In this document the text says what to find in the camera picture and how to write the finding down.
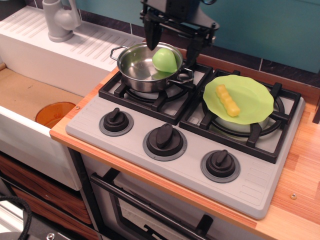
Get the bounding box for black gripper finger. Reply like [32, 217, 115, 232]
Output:
[186, 37, 207, 68]
[144, 16, 162, 50]

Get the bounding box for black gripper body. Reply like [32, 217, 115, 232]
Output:
[140, 0, 220, 46]

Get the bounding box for green toy pear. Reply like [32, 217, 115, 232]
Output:
[152, 48, 178, 73]

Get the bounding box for yellow toy fry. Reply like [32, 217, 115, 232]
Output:
[215, 84, 241, 117]

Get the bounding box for stainless steel pot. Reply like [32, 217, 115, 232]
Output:
[110, 42, 194, 93]

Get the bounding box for lime green plate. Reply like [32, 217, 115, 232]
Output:
[203, 74, 275, 125]

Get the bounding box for black left stove knob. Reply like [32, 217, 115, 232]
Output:
[99, 107, 134, 137]

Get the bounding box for black stove knob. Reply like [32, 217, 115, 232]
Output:
[200, 149, 241, 184]
[142, 123, 188, 162]
[99, 107, 134, 137]

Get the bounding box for black middle stove knob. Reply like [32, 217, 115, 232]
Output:
[142, 123, 188, 162]

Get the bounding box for black right stove knob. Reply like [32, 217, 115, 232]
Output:
[200, 149, 241, 184]

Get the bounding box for grey toy stove top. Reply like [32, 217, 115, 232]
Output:
[65, 93, 306, 219]

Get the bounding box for black left burner grate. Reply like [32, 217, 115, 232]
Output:
[98, 63, 214, 125]

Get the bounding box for black burner grate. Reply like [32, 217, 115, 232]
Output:
[179, 69, 303, 164]
[98, 63, 214, 125]

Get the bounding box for grey toy faucet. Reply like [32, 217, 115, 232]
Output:
[42, 0, 82, 43]

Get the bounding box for black right burner grate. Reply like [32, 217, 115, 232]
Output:
[179, 69, 303, 164]

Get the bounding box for white toy sink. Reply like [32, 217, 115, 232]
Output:
[0, 6, 143, 191]

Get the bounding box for orange sink drain plug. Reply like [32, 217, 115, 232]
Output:
[35, 101, 76, 129]

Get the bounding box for wooden drawer fronts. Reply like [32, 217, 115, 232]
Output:
[0, 152, 99, 240]

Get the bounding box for oven door with handle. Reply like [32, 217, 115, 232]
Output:
[89, 167, 251, 240]

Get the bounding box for black braided cable lower left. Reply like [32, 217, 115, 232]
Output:
[0, 195, 33, 240]

